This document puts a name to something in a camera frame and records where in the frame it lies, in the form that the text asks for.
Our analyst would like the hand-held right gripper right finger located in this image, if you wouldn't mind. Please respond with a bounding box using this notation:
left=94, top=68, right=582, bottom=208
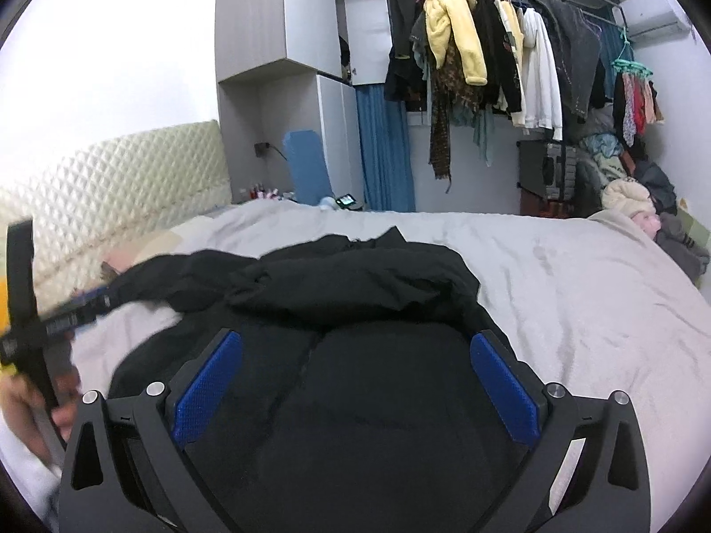
left=469, top=330, right=651, bottom=533

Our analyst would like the green clip hanger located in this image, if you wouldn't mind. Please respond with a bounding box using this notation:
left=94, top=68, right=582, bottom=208
left=611, top=28, right=655, bottom=76

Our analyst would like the pile of clothes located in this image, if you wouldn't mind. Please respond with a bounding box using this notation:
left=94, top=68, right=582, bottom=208
left=578, top=105, right=711, bottom=284

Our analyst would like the grey bed blanket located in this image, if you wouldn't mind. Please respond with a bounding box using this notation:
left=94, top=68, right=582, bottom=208
left=0, top=200, right=711, bottom=533

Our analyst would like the black hanging coat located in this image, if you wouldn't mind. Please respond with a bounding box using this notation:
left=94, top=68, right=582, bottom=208
left=383, top=0, right=431, bottom=103

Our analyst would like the blue padded cushion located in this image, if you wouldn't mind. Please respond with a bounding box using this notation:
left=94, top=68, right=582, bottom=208
left=283, top=130, right=337, bottom=206

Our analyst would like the pale green box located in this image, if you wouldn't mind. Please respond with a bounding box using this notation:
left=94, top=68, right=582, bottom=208
left=675, top=200, right=709, bottom=245

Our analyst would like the person's left hand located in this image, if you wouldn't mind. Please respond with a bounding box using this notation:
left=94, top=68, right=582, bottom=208
left=0, top=363, right=84, bottom=459

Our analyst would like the white hoodie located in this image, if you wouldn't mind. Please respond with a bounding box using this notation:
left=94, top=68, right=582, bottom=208
left=511, top=0, right=564, bottom=139

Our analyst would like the blue curtain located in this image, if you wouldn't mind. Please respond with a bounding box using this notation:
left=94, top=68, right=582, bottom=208
left=354, top=84, right=416, bottom=213

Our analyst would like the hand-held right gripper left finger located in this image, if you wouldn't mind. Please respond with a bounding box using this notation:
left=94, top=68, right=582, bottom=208
left=58, top=329, right=242, bottom=533

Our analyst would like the black suitcase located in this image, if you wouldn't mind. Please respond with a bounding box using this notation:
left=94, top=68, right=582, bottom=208
left=516, top=140, right=581, bottom=217

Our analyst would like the pale teal scarf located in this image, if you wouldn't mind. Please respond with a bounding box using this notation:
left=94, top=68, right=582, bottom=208
left=472, top=105, right=495, bottom=166

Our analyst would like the pastel checked pillow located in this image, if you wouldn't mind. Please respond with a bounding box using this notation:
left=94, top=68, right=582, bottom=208
left=103, top=230, right=184, bottom=278

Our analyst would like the dark grey coat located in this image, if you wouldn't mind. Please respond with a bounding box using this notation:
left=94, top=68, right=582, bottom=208
left=533, top=0, right=606, bottom=120

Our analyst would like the leopard print scarf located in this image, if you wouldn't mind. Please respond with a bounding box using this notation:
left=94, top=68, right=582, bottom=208
left=429, top=44, right=481, bottom=181

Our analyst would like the black hanging jacket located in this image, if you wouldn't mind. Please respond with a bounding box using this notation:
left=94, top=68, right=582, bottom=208
left=472, top=0, right=523, bottom=115

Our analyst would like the black garment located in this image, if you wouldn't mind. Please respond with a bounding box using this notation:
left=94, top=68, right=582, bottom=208
left=108, top=227, right=548, bottom=533

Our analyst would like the cream quilted headboard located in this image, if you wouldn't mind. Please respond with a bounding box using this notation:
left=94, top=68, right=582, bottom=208
left=0, top=119, right=231, bottom=312

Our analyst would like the grey wardrobe cabinet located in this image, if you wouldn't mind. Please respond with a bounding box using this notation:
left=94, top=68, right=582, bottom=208
left=214, top=0, right=392, bottom=212

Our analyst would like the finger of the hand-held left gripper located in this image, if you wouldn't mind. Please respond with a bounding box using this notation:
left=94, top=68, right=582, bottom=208
left=41, top=280, right=123, bottom=339

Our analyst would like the white air conditioner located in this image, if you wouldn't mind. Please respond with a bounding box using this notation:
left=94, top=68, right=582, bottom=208
left=627, top=8, right=690, bottom=40

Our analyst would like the yellow fleece jacket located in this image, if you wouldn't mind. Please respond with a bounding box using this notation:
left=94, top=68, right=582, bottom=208
left=423, top=0, right=488, bottom=87

